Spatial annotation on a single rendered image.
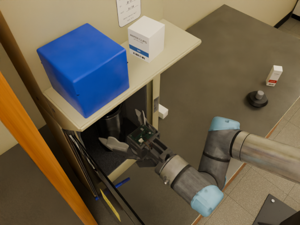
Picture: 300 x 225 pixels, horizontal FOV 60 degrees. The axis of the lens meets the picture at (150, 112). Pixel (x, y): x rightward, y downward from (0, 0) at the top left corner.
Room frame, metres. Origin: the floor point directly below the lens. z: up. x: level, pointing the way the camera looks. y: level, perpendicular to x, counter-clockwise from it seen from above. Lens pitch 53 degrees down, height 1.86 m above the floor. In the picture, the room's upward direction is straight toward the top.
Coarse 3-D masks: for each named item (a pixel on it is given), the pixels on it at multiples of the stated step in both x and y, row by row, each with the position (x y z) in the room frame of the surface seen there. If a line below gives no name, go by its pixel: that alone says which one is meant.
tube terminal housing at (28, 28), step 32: (0, 0) 0.31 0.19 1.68; (32, 0) 0.34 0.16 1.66; (64, 0) 0.37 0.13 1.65; (96, 0) 0.41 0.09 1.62; (160, 0) 0.53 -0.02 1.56; (0, 32) 0.35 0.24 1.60; (32, 32) 0.33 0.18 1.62; (64, 32) 0.36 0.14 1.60; (32, 64) 0.31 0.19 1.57; (32, 96) 0.37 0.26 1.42; (128, 160) 0.43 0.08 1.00
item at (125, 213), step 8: (72, 136) 0.29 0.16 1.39; (80, 152) 0.25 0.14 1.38; (88, 160) 0.23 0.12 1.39; (88, 168) 0.25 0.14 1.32; (96, 168) 0.21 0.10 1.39; (88, 176) 0.28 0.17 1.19; (96, 176) 0.21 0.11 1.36; (96, 184) 0.24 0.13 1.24; (104, 184) 0.18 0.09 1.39; (96, 192) 0.28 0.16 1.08; (104, 192) 0.20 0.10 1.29; (112, 192) 0.17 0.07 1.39; (104, 200) 0.23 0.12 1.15; (112, 200) 0.17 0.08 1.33; (120, 200) 0.15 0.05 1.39; (120, 208) 0.15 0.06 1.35; (128, 208) 0.14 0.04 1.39; (112, 216) 0.22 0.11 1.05; (120, 216) 0.16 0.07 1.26; (128, 216) 0.13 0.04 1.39; (120, 224) 0.18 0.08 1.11; (128, 224) 0.13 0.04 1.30; (136, 224) 0.11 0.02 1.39
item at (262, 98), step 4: (252, 92) 0.77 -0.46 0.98; (256, 92) 0.77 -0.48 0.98; (260, 92) 0.75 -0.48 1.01; (248, 96) 0.75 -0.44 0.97; (252, 96) 0.75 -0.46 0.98; (256, 96) 0.74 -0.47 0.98; (260, 96) 0.73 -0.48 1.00; (264, 96) 0.75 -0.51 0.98; (248, 100) 0.73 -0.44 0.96; (252, 100) 0.73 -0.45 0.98; (256, 100) 0.72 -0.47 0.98; (260, 100) 0.72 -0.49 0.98; (264, 100) 0.72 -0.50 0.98; (252, 104) 0.71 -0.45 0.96; (256, 104) 0.71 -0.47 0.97; (260, 104) 0.71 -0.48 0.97; (264, 104) 0.71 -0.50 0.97
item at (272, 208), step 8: (272, 200) 0.60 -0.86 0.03; (280, 200) 0.60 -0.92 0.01; (264, 208) 0.54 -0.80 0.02; (272, 208) 0.54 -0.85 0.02; (280, 208) 0.54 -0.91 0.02; (288, 208) 0.54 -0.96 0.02; (264, 216) 0.49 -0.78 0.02; (272, 216) 0.49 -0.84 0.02; (280, 216) 0.49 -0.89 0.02; (288, 216) 0.49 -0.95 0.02; (296, 216) 0.42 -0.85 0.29; (256, 224) 0.44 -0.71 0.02; (264, 224) 0.43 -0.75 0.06; (272, 224) 0.44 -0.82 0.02; (280, 224) 0.44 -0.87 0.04; (288, 224) 0.39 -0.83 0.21; (296, 224) 0.36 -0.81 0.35
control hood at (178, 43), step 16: (176, 32) 0.48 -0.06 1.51; (128, 48) 0.43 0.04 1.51; (176, 48) 0.43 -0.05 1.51; (192, 48) 0.43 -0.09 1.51; (128, 64) 0.38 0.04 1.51; (144, 64) 0.38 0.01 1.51; (160, 64) 0.38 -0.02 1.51; (144, 80) 0.34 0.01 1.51; (48, 96) 0.30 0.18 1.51; (128, 96) 0.30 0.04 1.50; (64, 112) 0.26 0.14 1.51; (96, 112) 0.26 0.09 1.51; (64, 128) 0.28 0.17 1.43; (80, 128) 0.23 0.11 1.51
